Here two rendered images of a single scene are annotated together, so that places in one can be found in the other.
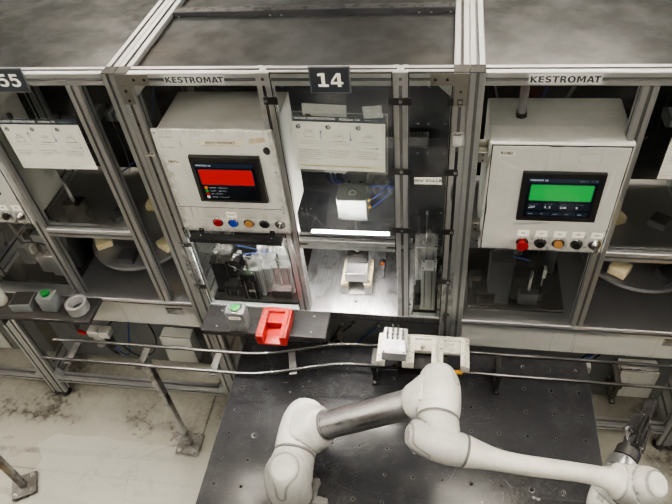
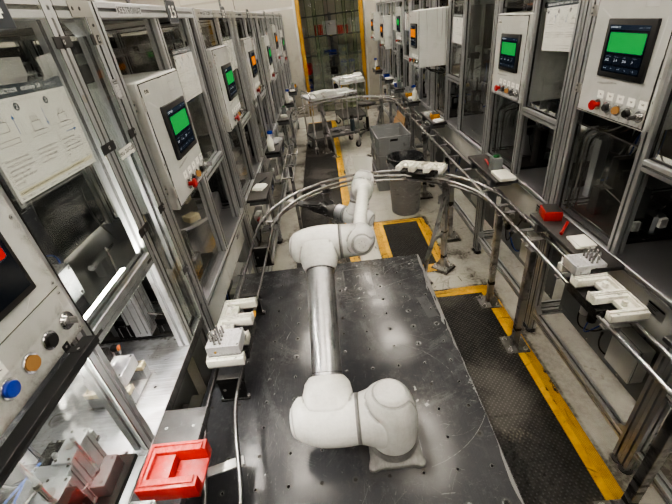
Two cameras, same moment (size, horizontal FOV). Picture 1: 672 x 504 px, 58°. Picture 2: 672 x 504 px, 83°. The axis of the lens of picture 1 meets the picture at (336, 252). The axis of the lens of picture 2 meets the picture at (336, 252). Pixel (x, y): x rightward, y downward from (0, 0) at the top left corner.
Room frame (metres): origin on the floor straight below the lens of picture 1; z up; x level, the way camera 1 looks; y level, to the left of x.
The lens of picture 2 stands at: (1.23, 0.97, 1.92)
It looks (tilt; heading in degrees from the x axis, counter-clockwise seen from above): 32 degrees down; 258
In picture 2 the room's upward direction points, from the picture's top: 7 degrees counter-clockwise
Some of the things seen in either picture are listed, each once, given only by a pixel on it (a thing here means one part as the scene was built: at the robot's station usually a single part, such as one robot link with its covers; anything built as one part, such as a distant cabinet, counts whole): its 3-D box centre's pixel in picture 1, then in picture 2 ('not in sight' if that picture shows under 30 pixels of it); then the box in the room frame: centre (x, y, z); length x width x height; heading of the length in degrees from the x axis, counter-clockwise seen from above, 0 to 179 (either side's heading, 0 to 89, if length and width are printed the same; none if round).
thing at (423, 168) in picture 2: not in sight; (421, 170); (-0.05, -1.58, 0.84); 0.37 x 0.14 x 0.10; 135
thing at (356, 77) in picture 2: not in sight; (350, 100); (-1.01, -6.50, 0.48); 0.84 x 0.58 x 0.97; 85
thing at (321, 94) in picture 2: not in sight; (332, 118); (-0.32, -5.35, 0.48); 0.88 x 0.56 x 0.96; 5
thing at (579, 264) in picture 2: not in sight; (585, 260); (-0.05, -0.07, 0.92); 0.13 x 0.10 x 0.09; 167
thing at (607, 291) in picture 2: not in sight; (597, 292); (-0.03, 0.04, 0.84); 0.37 x 0.14 x 0.10; 77
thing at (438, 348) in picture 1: (422, 355); (235, 333); (1.43, -0.30, 0.84); 0.36 x 0.14 x 0.10; 77
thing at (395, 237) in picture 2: not in sight; (407, 242); (-0.07, -1.91, 0.01); 1.00 x 0.55 x 0.01; 77
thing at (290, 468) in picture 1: (287, 478); (388, 412); (0.98, 0.27, 0.85); 0.18 x 0.16 x 0.22; 165
